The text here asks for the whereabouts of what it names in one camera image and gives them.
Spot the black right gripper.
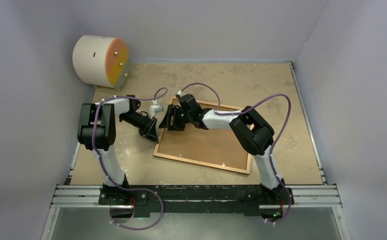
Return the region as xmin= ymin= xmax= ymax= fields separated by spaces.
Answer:
xmin=159 ymin=104 xmax=193 ymax=132

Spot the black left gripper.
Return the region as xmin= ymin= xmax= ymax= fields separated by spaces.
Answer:
xmin=119 ymin=113 xmax=159 ymax=144

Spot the wooden picture frame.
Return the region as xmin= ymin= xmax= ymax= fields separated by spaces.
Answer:
xmin=152 ymin=96 xmax=255 ymax=175

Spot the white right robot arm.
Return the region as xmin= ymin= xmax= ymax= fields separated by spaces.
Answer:
xmin=158 ymin=93 xmax=284 ymax=204

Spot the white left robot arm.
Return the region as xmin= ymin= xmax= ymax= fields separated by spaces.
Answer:
xmin=77 ymin=95 xmax=159 ymax=205

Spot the white cylindrical drum cabinet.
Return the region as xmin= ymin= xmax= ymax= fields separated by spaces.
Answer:
xmin=72 ymin=35 xmax=130 ymax=90

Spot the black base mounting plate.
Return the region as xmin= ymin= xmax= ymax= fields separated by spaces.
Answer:
xmin=98 ymin=184 xmax=295 ymax=219

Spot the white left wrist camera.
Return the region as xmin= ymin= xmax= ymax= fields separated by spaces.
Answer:
xmin=148 ymin=100 xmax=164 ymax=119

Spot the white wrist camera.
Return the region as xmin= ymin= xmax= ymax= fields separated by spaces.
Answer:
xmin=148 ymin=100 xmax=164 ymax=119
xmin=175 ymin=90 xmax=185 ymax=100

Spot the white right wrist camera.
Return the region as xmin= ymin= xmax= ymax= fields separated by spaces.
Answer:
xmin=175 ymin=90 xmax=185 ymax=100

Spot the aluminium extrusion rail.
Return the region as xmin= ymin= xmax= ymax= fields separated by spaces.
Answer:
xmin=51 ymin=185 xmax=342 ymax=208

